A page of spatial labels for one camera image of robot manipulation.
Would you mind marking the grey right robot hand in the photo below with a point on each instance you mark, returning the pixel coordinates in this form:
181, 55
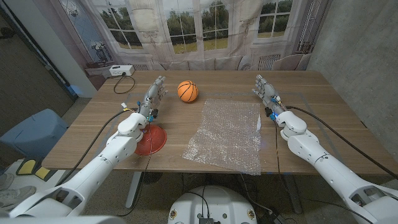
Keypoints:
268, 93

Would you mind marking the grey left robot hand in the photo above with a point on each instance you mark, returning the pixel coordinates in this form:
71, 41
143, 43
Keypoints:
152, 96

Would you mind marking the orange mini basketball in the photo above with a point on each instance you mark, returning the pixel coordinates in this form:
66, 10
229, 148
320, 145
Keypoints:
187, 91

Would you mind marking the clear bubble wrap sheet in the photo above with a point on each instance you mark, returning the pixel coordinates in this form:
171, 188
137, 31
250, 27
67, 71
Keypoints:
227, 137

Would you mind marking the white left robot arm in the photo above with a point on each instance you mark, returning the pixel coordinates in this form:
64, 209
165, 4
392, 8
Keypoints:
93, 168

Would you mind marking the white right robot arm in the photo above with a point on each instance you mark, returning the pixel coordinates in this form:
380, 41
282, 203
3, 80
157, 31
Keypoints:
326, 168

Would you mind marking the red plastic plate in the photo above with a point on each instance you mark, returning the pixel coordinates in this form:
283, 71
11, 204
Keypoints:
157, 138

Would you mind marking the white power strip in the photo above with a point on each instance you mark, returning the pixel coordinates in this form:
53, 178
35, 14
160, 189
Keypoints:
121, 70

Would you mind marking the printed window backdrop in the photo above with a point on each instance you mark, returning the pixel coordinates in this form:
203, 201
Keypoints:
186, 31

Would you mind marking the white table leg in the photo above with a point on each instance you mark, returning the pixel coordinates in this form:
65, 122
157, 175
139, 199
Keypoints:
133, 189

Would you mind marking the grey table leg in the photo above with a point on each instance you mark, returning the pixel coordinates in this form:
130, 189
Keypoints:
293, 194

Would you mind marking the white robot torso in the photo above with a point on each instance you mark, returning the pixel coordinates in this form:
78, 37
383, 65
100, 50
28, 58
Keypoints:
217, 202

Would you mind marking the blue plastic stool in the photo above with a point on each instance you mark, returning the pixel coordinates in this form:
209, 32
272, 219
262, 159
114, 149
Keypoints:
34, 133

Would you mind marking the black floor power box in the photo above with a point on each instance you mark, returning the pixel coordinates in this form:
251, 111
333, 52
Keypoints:
270, 219

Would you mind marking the dark brown door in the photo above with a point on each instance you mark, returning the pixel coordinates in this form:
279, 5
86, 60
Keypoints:
25, 77

